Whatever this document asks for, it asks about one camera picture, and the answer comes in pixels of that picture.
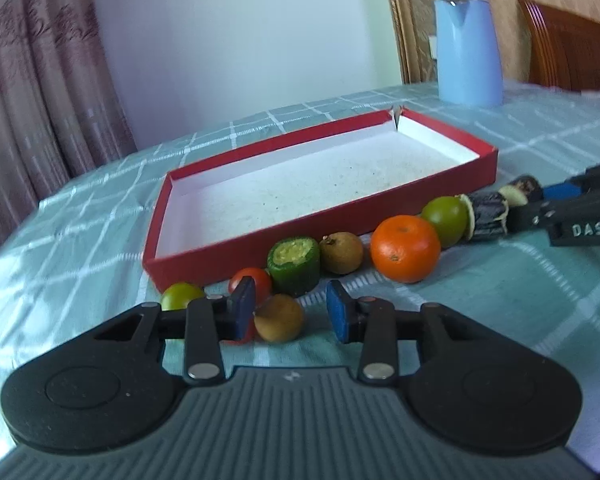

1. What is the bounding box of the green cucumber piece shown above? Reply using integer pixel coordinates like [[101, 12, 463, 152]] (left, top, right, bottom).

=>
[[266, 236, 321, 297]]

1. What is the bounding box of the light blue electric kettle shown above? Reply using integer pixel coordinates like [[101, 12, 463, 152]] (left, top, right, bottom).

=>
[[434, 0, 504, 107]]

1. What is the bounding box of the red cherry tomato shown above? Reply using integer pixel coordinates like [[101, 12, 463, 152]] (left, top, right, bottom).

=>
[[227, 266, 273, 306]]

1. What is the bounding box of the small green tomato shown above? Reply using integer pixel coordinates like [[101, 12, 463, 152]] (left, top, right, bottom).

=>
[[160, 282, 206, 311]]

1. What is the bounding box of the white wall socket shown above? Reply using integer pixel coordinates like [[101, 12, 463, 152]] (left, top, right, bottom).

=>
[[428, 35, 438, 61]]

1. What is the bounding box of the red shallow cardboard box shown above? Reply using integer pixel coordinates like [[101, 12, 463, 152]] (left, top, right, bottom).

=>
[[143, 107, 498, 290]]

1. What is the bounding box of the gold padded headboard frame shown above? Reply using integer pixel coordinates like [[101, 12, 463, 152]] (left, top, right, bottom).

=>
[[379, 0, 481, 85]]

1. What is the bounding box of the orange mandarin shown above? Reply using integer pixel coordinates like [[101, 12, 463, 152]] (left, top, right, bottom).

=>
[[370, 214, 441, 284]]

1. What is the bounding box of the pink patterned curtain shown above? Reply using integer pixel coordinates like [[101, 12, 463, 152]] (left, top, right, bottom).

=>
[[0, 0, 136, 247]]

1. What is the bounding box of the dark eggplant piece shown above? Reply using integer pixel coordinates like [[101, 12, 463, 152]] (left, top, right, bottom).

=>
[[458, 192, 509, 242], [498, 174, 544, 207]]

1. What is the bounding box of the green checked tablecloth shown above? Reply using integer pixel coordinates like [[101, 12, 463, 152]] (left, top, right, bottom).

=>
[[0, 81, 600, 470]]

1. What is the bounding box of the brown longan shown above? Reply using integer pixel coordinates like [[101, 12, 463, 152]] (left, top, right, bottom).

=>
[[320, 232, 364, 275], [254, 294, 304, 344]]

